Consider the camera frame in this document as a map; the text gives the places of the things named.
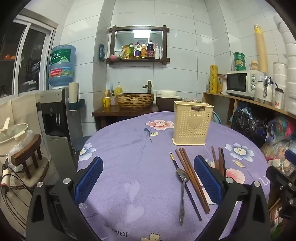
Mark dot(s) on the pink apple ornament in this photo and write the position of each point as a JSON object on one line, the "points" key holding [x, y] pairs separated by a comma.
{"points": [[113, 57]]}

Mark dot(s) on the yellow cup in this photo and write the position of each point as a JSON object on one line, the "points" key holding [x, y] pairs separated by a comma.
{"points": [[106, 102]]}

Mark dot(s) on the dark wooden chopstick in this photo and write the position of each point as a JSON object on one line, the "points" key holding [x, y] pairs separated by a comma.
{"points": [[223, 160]]}

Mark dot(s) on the black chopstick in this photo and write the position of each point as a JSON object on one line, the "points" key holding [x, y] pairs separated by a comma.
{"points": [[190, 197]]}

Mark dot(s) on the dark wooden washstand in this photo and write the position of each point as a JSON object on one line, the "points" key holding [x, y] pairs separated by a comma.
{"points": [[108, 114]]}

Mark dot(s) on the white microwave oven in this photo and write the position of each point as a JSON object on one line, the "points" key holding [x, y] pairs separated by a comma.
{"points": [[238, 84]]}

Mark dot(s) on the small floral pump bottle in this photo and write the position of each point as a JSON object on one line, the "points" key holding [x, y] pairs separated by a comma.
{"points": [[113, 99]]}

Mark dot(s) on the black plastic bag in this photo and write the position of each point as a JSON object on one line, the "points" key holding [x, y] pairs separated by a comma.
{"points": [[247, 125]]}

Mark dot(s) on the hanging green packet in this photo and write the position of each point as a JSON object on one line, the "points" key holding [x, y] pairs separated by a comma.
{"points": [[102, 52]]}

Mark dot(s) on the light wooden shelf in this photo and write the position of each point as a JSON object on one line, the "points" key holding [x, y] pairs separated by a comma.
{"points": [[219, 102]]}

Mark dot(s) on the dark teal cup holder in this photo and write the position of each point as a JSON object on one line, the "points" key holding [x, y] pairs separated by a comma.
{"points": [[77, 105]]}

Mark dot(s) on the short stack of white bowls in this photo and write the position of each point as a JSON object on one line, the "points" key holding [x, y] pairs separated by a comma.
{"points": [[280, 76]]}

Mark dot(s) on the sliding window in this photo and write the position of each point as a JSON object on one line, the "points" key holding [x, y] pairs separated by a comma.
{"points": [[30, 58]]}

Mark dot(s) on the dark soy sauce bottle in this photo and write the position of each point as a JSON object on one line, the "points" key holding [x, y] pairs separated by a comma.
{"points": [[150, 51]]}

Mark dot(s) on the wooden framed mirror shelf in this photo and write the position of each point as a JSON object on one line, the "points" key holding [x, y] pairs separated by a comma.
{"points": [[138, 34]]}

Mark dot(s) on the clear glass lid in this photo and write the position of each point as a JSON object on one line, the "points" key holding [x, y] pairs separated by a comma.
{"points": [[13, 132]]}

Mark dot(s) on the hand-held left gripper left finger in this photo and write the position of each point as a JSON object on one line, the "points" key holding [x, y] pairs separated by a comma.
{"points": [[89, 178]]}

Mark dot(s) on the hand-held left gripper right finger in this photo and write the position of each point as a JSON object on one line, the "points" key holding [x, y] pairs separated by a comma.
{"points": [[208, 178]]}

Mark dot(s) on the woven pattern wash basin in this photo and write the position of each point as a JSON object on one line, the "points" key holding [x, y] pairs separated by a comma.
{"points": [[135, 100]]}

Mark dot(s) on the stack of white paper cups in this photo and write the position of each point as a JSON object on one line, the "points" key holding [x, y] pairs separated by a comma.
{"points": [[74, 91]]}

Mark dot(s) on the jar with yellow contents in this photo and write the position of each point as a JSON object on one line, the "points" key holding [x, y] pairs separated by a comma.
{"points": [[254, 66]]}

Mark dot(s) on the white tumbler with red print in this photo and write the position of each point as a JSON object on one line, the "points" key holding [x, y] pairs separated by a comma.
{"points": [[279, 99]]}

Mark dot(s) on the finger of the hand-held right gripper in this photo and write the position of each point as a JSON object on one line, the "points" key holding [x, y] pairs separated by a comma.
{"points": [[277, 179], [290, 156]]}

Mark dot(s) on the white thermos kettle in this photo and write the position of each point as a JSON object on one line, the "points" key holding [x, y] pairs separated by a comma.
{"points": [[261, 92]]}

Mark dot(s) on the yellow soap pump bottle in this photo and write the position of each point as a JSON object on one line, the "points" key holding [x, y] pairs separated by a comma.
{"points": [[118, 89]]}

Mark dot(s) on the tall stack of beige cups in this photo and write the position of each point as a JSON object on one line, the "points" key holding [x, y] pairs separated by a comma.
{"points": [[261, 51]]}

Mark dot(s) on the blue toothbrush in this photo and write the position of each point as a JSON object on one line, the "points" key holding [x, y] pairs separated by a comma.
{"points": [[111, 89]]}

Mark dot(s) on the tall yellow box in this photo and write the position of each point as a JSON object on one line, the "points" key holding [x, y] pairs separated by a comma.
{"points": [[213, 80]]}

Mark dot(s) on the clear storage jar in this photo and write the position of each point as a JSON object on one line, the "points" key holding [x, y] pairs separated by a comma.
{"points": [[222, 84]]}

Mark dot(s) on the cream plastic utensil basket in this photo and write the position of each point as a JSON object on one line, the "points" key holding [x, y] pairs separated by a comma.
{"points": [[192, 129]]}

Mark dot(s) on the tall stack of white bowls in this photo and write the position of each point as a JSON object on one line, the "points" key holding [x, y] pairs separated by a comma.
{"points": [[291, 69]]}

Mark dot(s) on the small wooden stool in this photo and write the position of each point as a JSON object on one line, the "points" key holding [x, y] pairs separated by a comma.
{"points": [[26, 150]]}

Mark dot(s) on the yellow green refill pouch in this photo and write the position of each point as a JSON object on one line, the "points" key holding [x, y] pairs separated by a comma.
{"points": [[124, 53]]}

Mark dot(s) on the floral patterned cloth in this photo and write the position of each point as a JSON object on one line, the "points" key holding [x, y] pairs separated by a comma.
{"points": [[192, 100]]}

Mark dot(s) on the amber sauce bottle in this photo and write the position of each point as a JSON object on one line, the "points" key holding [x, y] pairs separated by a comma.
{"points": [[143, 52]]}

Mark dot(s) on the grey water dispenser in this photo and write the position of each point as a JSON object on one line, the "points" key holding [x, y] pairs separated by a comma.
{"points": [[53, 102]]}

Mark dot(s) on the beige cloth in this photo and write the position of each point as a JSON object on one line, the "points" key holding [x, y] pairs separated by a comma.
{"points": [[20, 106]]}

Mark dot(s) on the metal spoon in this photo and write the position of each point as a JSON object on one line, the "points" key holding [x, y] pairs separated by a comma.
{"points": [[182, 176]]}

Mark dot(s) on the bronze faucet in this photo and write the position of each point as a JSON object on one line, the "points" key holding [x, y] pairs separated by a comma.
{"points": [[149, 87]]}

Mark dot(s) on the brown white rice cooker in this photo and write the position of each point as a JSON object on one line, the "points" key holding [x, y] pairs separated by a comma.
{"points": [[165, 102]]}

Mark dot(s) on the purple floral tablecloth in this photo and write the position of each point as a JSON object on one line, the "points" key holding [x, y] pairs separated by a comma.
{"points": [[138, 162]]}

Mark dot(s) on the blue water jug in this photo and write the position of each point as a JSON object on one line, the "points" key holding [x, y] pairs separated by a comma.
{"points": [[61, 64]]}

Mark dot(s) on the purple label bottle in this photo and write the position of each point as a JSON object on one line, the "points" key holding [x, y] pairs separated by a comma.
{"points": [[137, 52]]}

